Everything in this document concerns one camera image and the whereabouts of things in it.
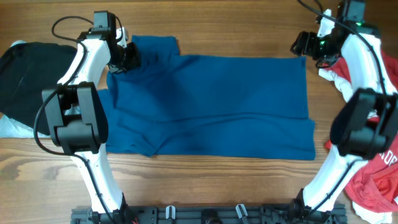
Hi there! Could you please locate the blue polo shirt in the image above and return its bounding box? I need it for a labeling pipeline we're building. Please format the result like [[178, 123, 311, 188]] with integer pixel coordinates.
[[99, 35, 315, 161]]

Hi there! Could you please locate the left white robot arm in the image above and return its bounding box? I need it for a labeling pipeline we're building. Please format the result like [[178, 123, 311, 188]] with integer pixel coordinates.
[[36, 27, 139, 223]]

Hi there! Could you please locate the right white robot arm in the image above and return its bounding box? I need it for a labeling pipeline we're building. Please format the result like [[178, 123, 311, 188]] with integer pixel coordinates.
[[279, 28, 397, 223]]

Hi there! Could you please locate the black folded garment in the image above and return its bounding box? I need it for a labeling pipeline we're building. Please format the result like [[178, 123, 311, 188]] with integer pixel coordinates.
[[1, 42, 77, 128]]

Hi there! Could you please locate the light grey folded garment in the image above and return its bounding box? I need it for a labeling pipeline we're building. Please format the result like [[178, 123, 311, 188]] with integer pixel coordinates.
[[1, 40, 58, 138]]

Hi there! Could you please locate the red and white jersey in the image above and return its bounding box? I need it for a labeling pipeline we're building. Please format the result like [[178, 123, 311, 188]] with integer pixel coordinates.
[[318, 51, 397, 224]]

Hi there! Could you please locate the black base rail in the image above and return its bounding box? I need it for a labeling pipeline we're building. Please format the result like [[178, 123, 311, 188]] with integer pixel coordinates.
[[70, 204, 348, 224]]

